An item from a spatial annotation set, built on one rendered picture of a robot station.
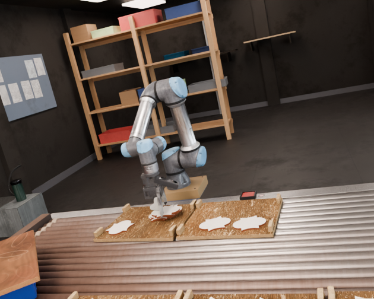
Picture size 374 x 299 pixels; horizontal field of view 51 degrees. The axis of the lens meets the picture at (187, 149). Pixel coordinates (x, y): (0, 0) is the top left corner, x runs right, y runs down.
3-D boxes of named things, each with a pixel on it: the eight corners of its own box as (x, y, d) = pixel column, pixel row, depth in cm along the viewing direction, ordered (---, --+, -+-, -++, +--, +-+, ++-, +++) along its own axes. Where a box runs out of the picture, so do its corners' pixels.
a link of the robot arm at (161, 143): (145, 137, 195) (135, 143, 185) (165, 134, 190) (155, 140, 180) (149, 152, 196) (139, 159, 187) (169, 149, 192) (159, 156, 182)
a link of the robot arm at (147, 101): (139, 80, 217) (116, 149, 189) (156, 76, 213) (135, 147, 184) (148, 94, 225) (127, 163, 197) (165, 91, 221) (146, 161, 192)
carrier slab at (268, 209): (200, 205, 197) (200, 202, 197) (282, 200, 182) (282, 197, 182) (176, 240, 166) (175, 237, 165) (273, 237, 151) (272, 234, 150)
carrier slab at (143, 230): (129, 209, 213) (129, 207, 213) (199, 206, 197) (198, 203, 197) (94, 242, 182) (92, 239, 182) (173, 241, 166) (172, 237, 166)
